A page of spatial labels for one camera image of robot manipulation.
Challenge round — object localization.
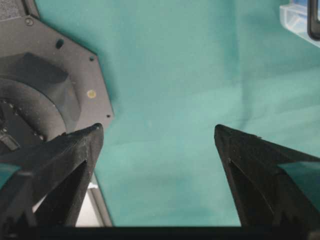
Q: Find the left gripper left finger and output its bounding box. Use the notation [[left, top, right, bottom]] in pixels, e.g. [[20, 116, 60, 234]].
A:
[[0, 123, 104, 227]]

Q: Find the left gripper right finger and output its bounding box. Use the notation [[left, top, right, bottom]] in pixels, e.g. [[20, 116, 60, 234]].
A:
[[214, 124, 320, 228]]

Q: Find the clear plastic storage case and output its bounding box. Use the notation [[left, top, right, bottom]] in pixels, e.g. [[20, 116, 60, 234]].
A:
[[279, 0, 320, 48]]

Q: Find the green table cloth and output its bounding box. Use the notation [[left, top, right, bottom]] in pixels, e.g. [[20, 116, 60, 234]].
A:
[[36, 0, 320, 227]]

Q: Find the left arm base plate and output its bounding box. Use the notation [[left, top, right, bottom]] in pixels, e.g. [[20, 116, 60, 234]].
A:
[[0, 0, 114, 155]]

